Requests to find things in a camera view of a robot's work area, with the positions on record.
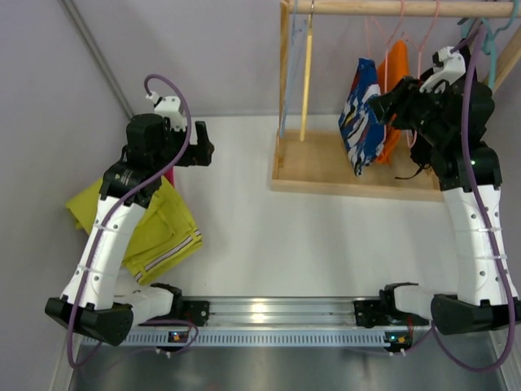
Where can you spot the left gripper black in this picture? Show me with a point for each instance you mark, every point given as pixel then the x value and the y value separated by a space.
pixel 199 147

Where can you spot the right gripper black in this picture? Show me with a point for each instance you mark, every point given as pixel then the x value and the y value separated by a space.
pixel 401 102

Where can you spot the blue patterned trousers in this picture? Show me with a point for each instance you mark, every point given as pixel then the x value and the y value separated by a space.
pixel 363 136

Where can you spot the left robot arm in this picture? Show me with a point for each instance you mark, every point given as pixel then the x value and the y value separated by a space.
pixel 89 306

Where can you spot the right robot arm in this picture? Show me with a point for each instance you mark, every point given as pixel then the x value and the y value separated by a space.
pixel 469 177

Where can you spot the black trousers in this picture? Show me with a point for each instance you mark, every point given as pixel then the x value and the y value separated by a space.
pixel 419 152

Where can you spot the yellow-green trousers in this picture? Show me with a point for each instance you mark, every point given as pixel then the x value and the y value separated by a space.
pixel 166 235

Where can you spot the teal hanger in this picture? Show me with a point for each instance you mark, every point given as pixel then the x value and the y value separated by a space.
pixel 501 64

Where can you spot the yellow hanger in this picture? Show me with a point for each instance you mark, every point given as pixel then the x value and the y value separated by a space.
pixel 307 73

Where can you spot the light blue hanger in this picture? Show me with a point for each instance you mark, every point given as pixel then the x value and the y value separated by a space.
pixel 292 61

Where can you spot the magenta cloth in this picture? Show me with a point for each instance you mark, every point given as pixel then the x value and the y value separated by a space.
pixel 169 176

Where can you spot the wooden clothes rack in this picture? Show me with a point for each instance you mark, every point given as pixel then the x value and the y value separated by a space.
pixel 319 164

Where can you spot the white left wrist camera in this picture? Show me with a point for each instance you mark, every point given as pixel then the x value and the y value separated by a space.
pixel 169 107

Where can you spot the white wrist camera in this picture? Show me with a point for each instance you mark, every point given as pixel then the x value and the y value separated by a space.
pixel 448 65
pixel 169 107

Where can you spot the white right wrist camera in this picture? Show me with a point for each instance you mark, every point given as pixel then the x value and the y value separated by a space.
pixel 448 65

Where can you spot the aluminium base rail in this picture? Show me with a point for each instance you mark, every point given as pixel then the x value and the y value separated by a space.
pixel 365 312

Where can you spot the slotted grey cable duct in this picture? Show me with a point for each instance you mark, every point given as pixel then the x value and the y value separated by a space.
pixel 218 337

